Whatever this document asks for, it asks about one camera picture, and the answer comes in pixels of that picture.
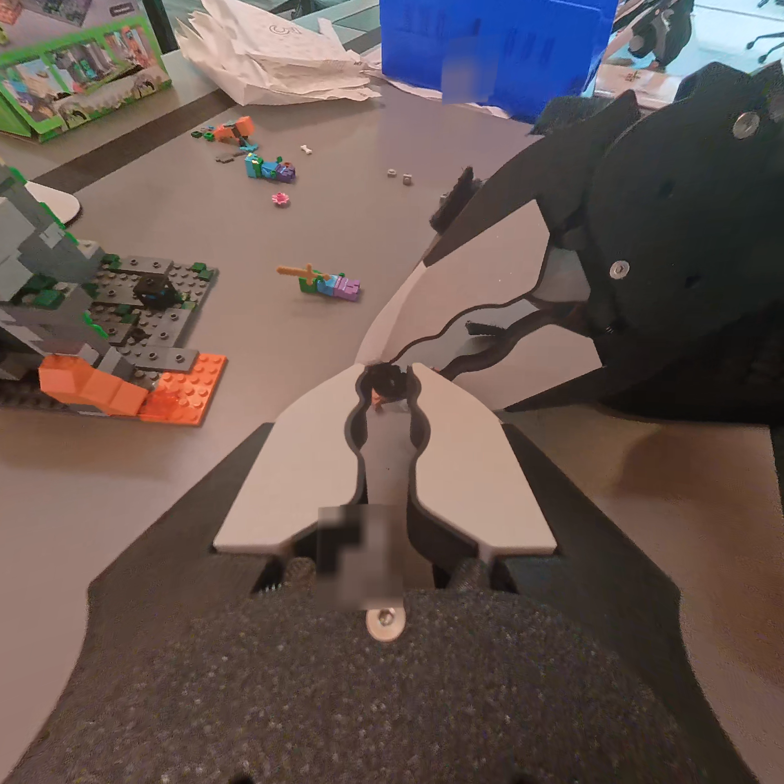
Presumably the small brown brick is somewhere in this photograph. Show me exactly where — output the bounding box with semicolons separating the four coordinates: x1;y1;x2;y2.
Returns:
366;363;412;412

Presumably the thin paper booklet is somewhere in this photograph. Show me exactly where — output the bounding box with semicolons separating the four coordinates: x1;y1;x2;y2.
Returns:
597;61;682;110

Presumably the pile of white paper bags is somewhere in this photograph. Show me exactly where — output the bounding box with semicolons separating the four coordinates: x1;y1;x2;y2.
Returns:
178;0;383;106

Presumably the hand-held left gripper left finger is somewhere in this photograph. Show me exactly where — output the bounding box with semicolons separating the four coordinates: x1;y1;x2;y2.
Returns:
213;361;368;555

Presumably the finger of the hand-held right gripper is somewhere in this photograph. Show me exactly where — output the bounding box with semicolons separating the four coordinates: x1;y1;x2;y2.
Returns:
429;312;604;411
357;199;552;367

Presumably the zombie toy figure gold sword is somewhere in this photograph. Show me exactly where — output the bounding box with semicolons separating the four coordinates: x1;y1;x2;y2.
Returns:
277;263;362;302

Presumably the orange block toy creature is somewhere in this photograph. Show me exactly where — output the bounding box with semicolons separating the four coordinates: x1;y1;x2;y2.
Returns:
191;116;255;148

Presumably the zombie toy figure teal helmet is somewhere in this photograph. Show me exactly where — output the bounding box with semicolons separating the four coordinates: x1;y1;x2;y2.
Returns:
245;154;298;183

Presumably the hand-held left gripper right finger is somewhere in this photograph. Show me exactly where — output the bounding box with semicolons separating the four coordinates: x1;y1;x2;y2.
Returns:
407;363;558;559

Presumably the green toy box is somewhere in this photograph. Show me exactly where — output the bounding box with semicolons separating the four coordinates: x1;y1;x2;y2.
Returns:
0;0;172;143

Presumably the grey desk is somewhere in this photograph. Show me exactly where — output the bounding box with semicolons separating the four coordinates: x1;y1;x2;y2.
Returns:
0;12;784;784

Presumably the blue plastic bin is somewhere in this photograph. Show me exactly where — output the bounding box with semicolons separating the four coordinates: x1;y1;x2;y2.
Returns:
380;0;619;123

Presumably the grey toy brick building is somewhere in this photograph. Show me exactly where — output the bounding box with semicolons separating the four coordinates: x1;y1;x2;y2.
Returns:
0;162;229;426

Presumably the row of black office chairs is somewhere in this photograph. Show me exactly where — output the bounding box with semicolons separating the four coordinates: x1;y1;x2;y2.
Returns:
744;24;784;63

